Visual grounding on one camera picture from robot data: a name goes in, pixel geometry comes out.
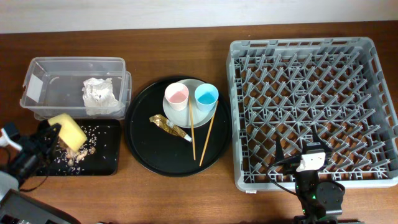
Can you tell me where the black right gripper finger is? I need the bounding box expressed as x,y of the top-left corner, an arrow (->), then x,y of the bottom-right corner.
312,126 -> 331,152
275,136 -> 284,162

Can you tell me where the yellow plastic bowl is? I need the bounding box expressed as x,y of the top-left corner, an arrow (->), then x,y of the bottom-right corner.
47,113 -> 86,152

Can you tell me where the food scraps and rice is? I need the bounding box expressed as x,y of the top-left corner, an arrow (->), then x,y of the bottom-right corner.
42,125 -> 114,176

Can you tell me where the white paper napkin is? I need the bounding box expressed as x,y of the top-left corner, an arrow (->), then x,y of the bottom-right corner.
82,78 -> 119,107

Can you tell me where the wooden chopstick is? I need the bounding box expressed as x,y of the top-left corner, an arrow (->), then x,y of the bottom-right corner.
188,96 -> 196,161
199,101 -> 219,167

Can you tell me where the gold foil wrapper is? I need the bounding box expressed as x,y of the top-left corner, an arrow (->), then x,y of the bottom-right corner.
149,114 -> 192,142

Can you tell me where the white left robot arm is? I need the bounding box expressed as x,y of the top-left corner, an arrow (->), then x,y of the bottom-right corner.
7,150 -> 290,223

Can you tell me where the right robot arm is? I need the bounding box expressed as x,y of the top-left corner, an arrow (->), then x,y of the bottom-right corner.
282,127 -> 345,224

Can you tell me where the clear plastic waste bin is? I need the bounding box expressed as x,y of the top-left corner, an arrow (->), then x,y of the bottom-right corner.
20,57 -> 132,120

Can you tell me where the black rectangular waste tray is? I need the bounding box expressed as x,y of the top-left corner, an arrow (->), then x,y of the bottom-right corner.
36,119 -> 121,176

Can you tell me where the grey plastic dishwasher rack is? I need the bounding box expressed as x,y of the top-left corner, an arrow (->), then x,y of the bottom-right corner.
226,37 -> 397,193

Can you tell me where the light blue plastic cup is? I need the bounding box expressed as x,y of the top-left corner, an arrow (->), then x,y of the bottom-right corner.
194,83 -> 219,112

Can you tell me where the light grey round plate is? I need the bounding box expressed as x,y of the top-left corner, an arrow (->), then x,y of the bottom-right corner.
163,79 -> 215,128

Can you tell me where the round black serving tray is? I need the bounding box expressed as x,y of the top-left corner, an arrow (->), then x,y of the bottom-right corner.
124,76 -> 232,177

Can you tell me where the light pink plastic cup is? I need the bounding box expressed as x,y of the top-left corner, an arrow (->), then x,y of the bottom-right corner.
164,82 -> 189,111

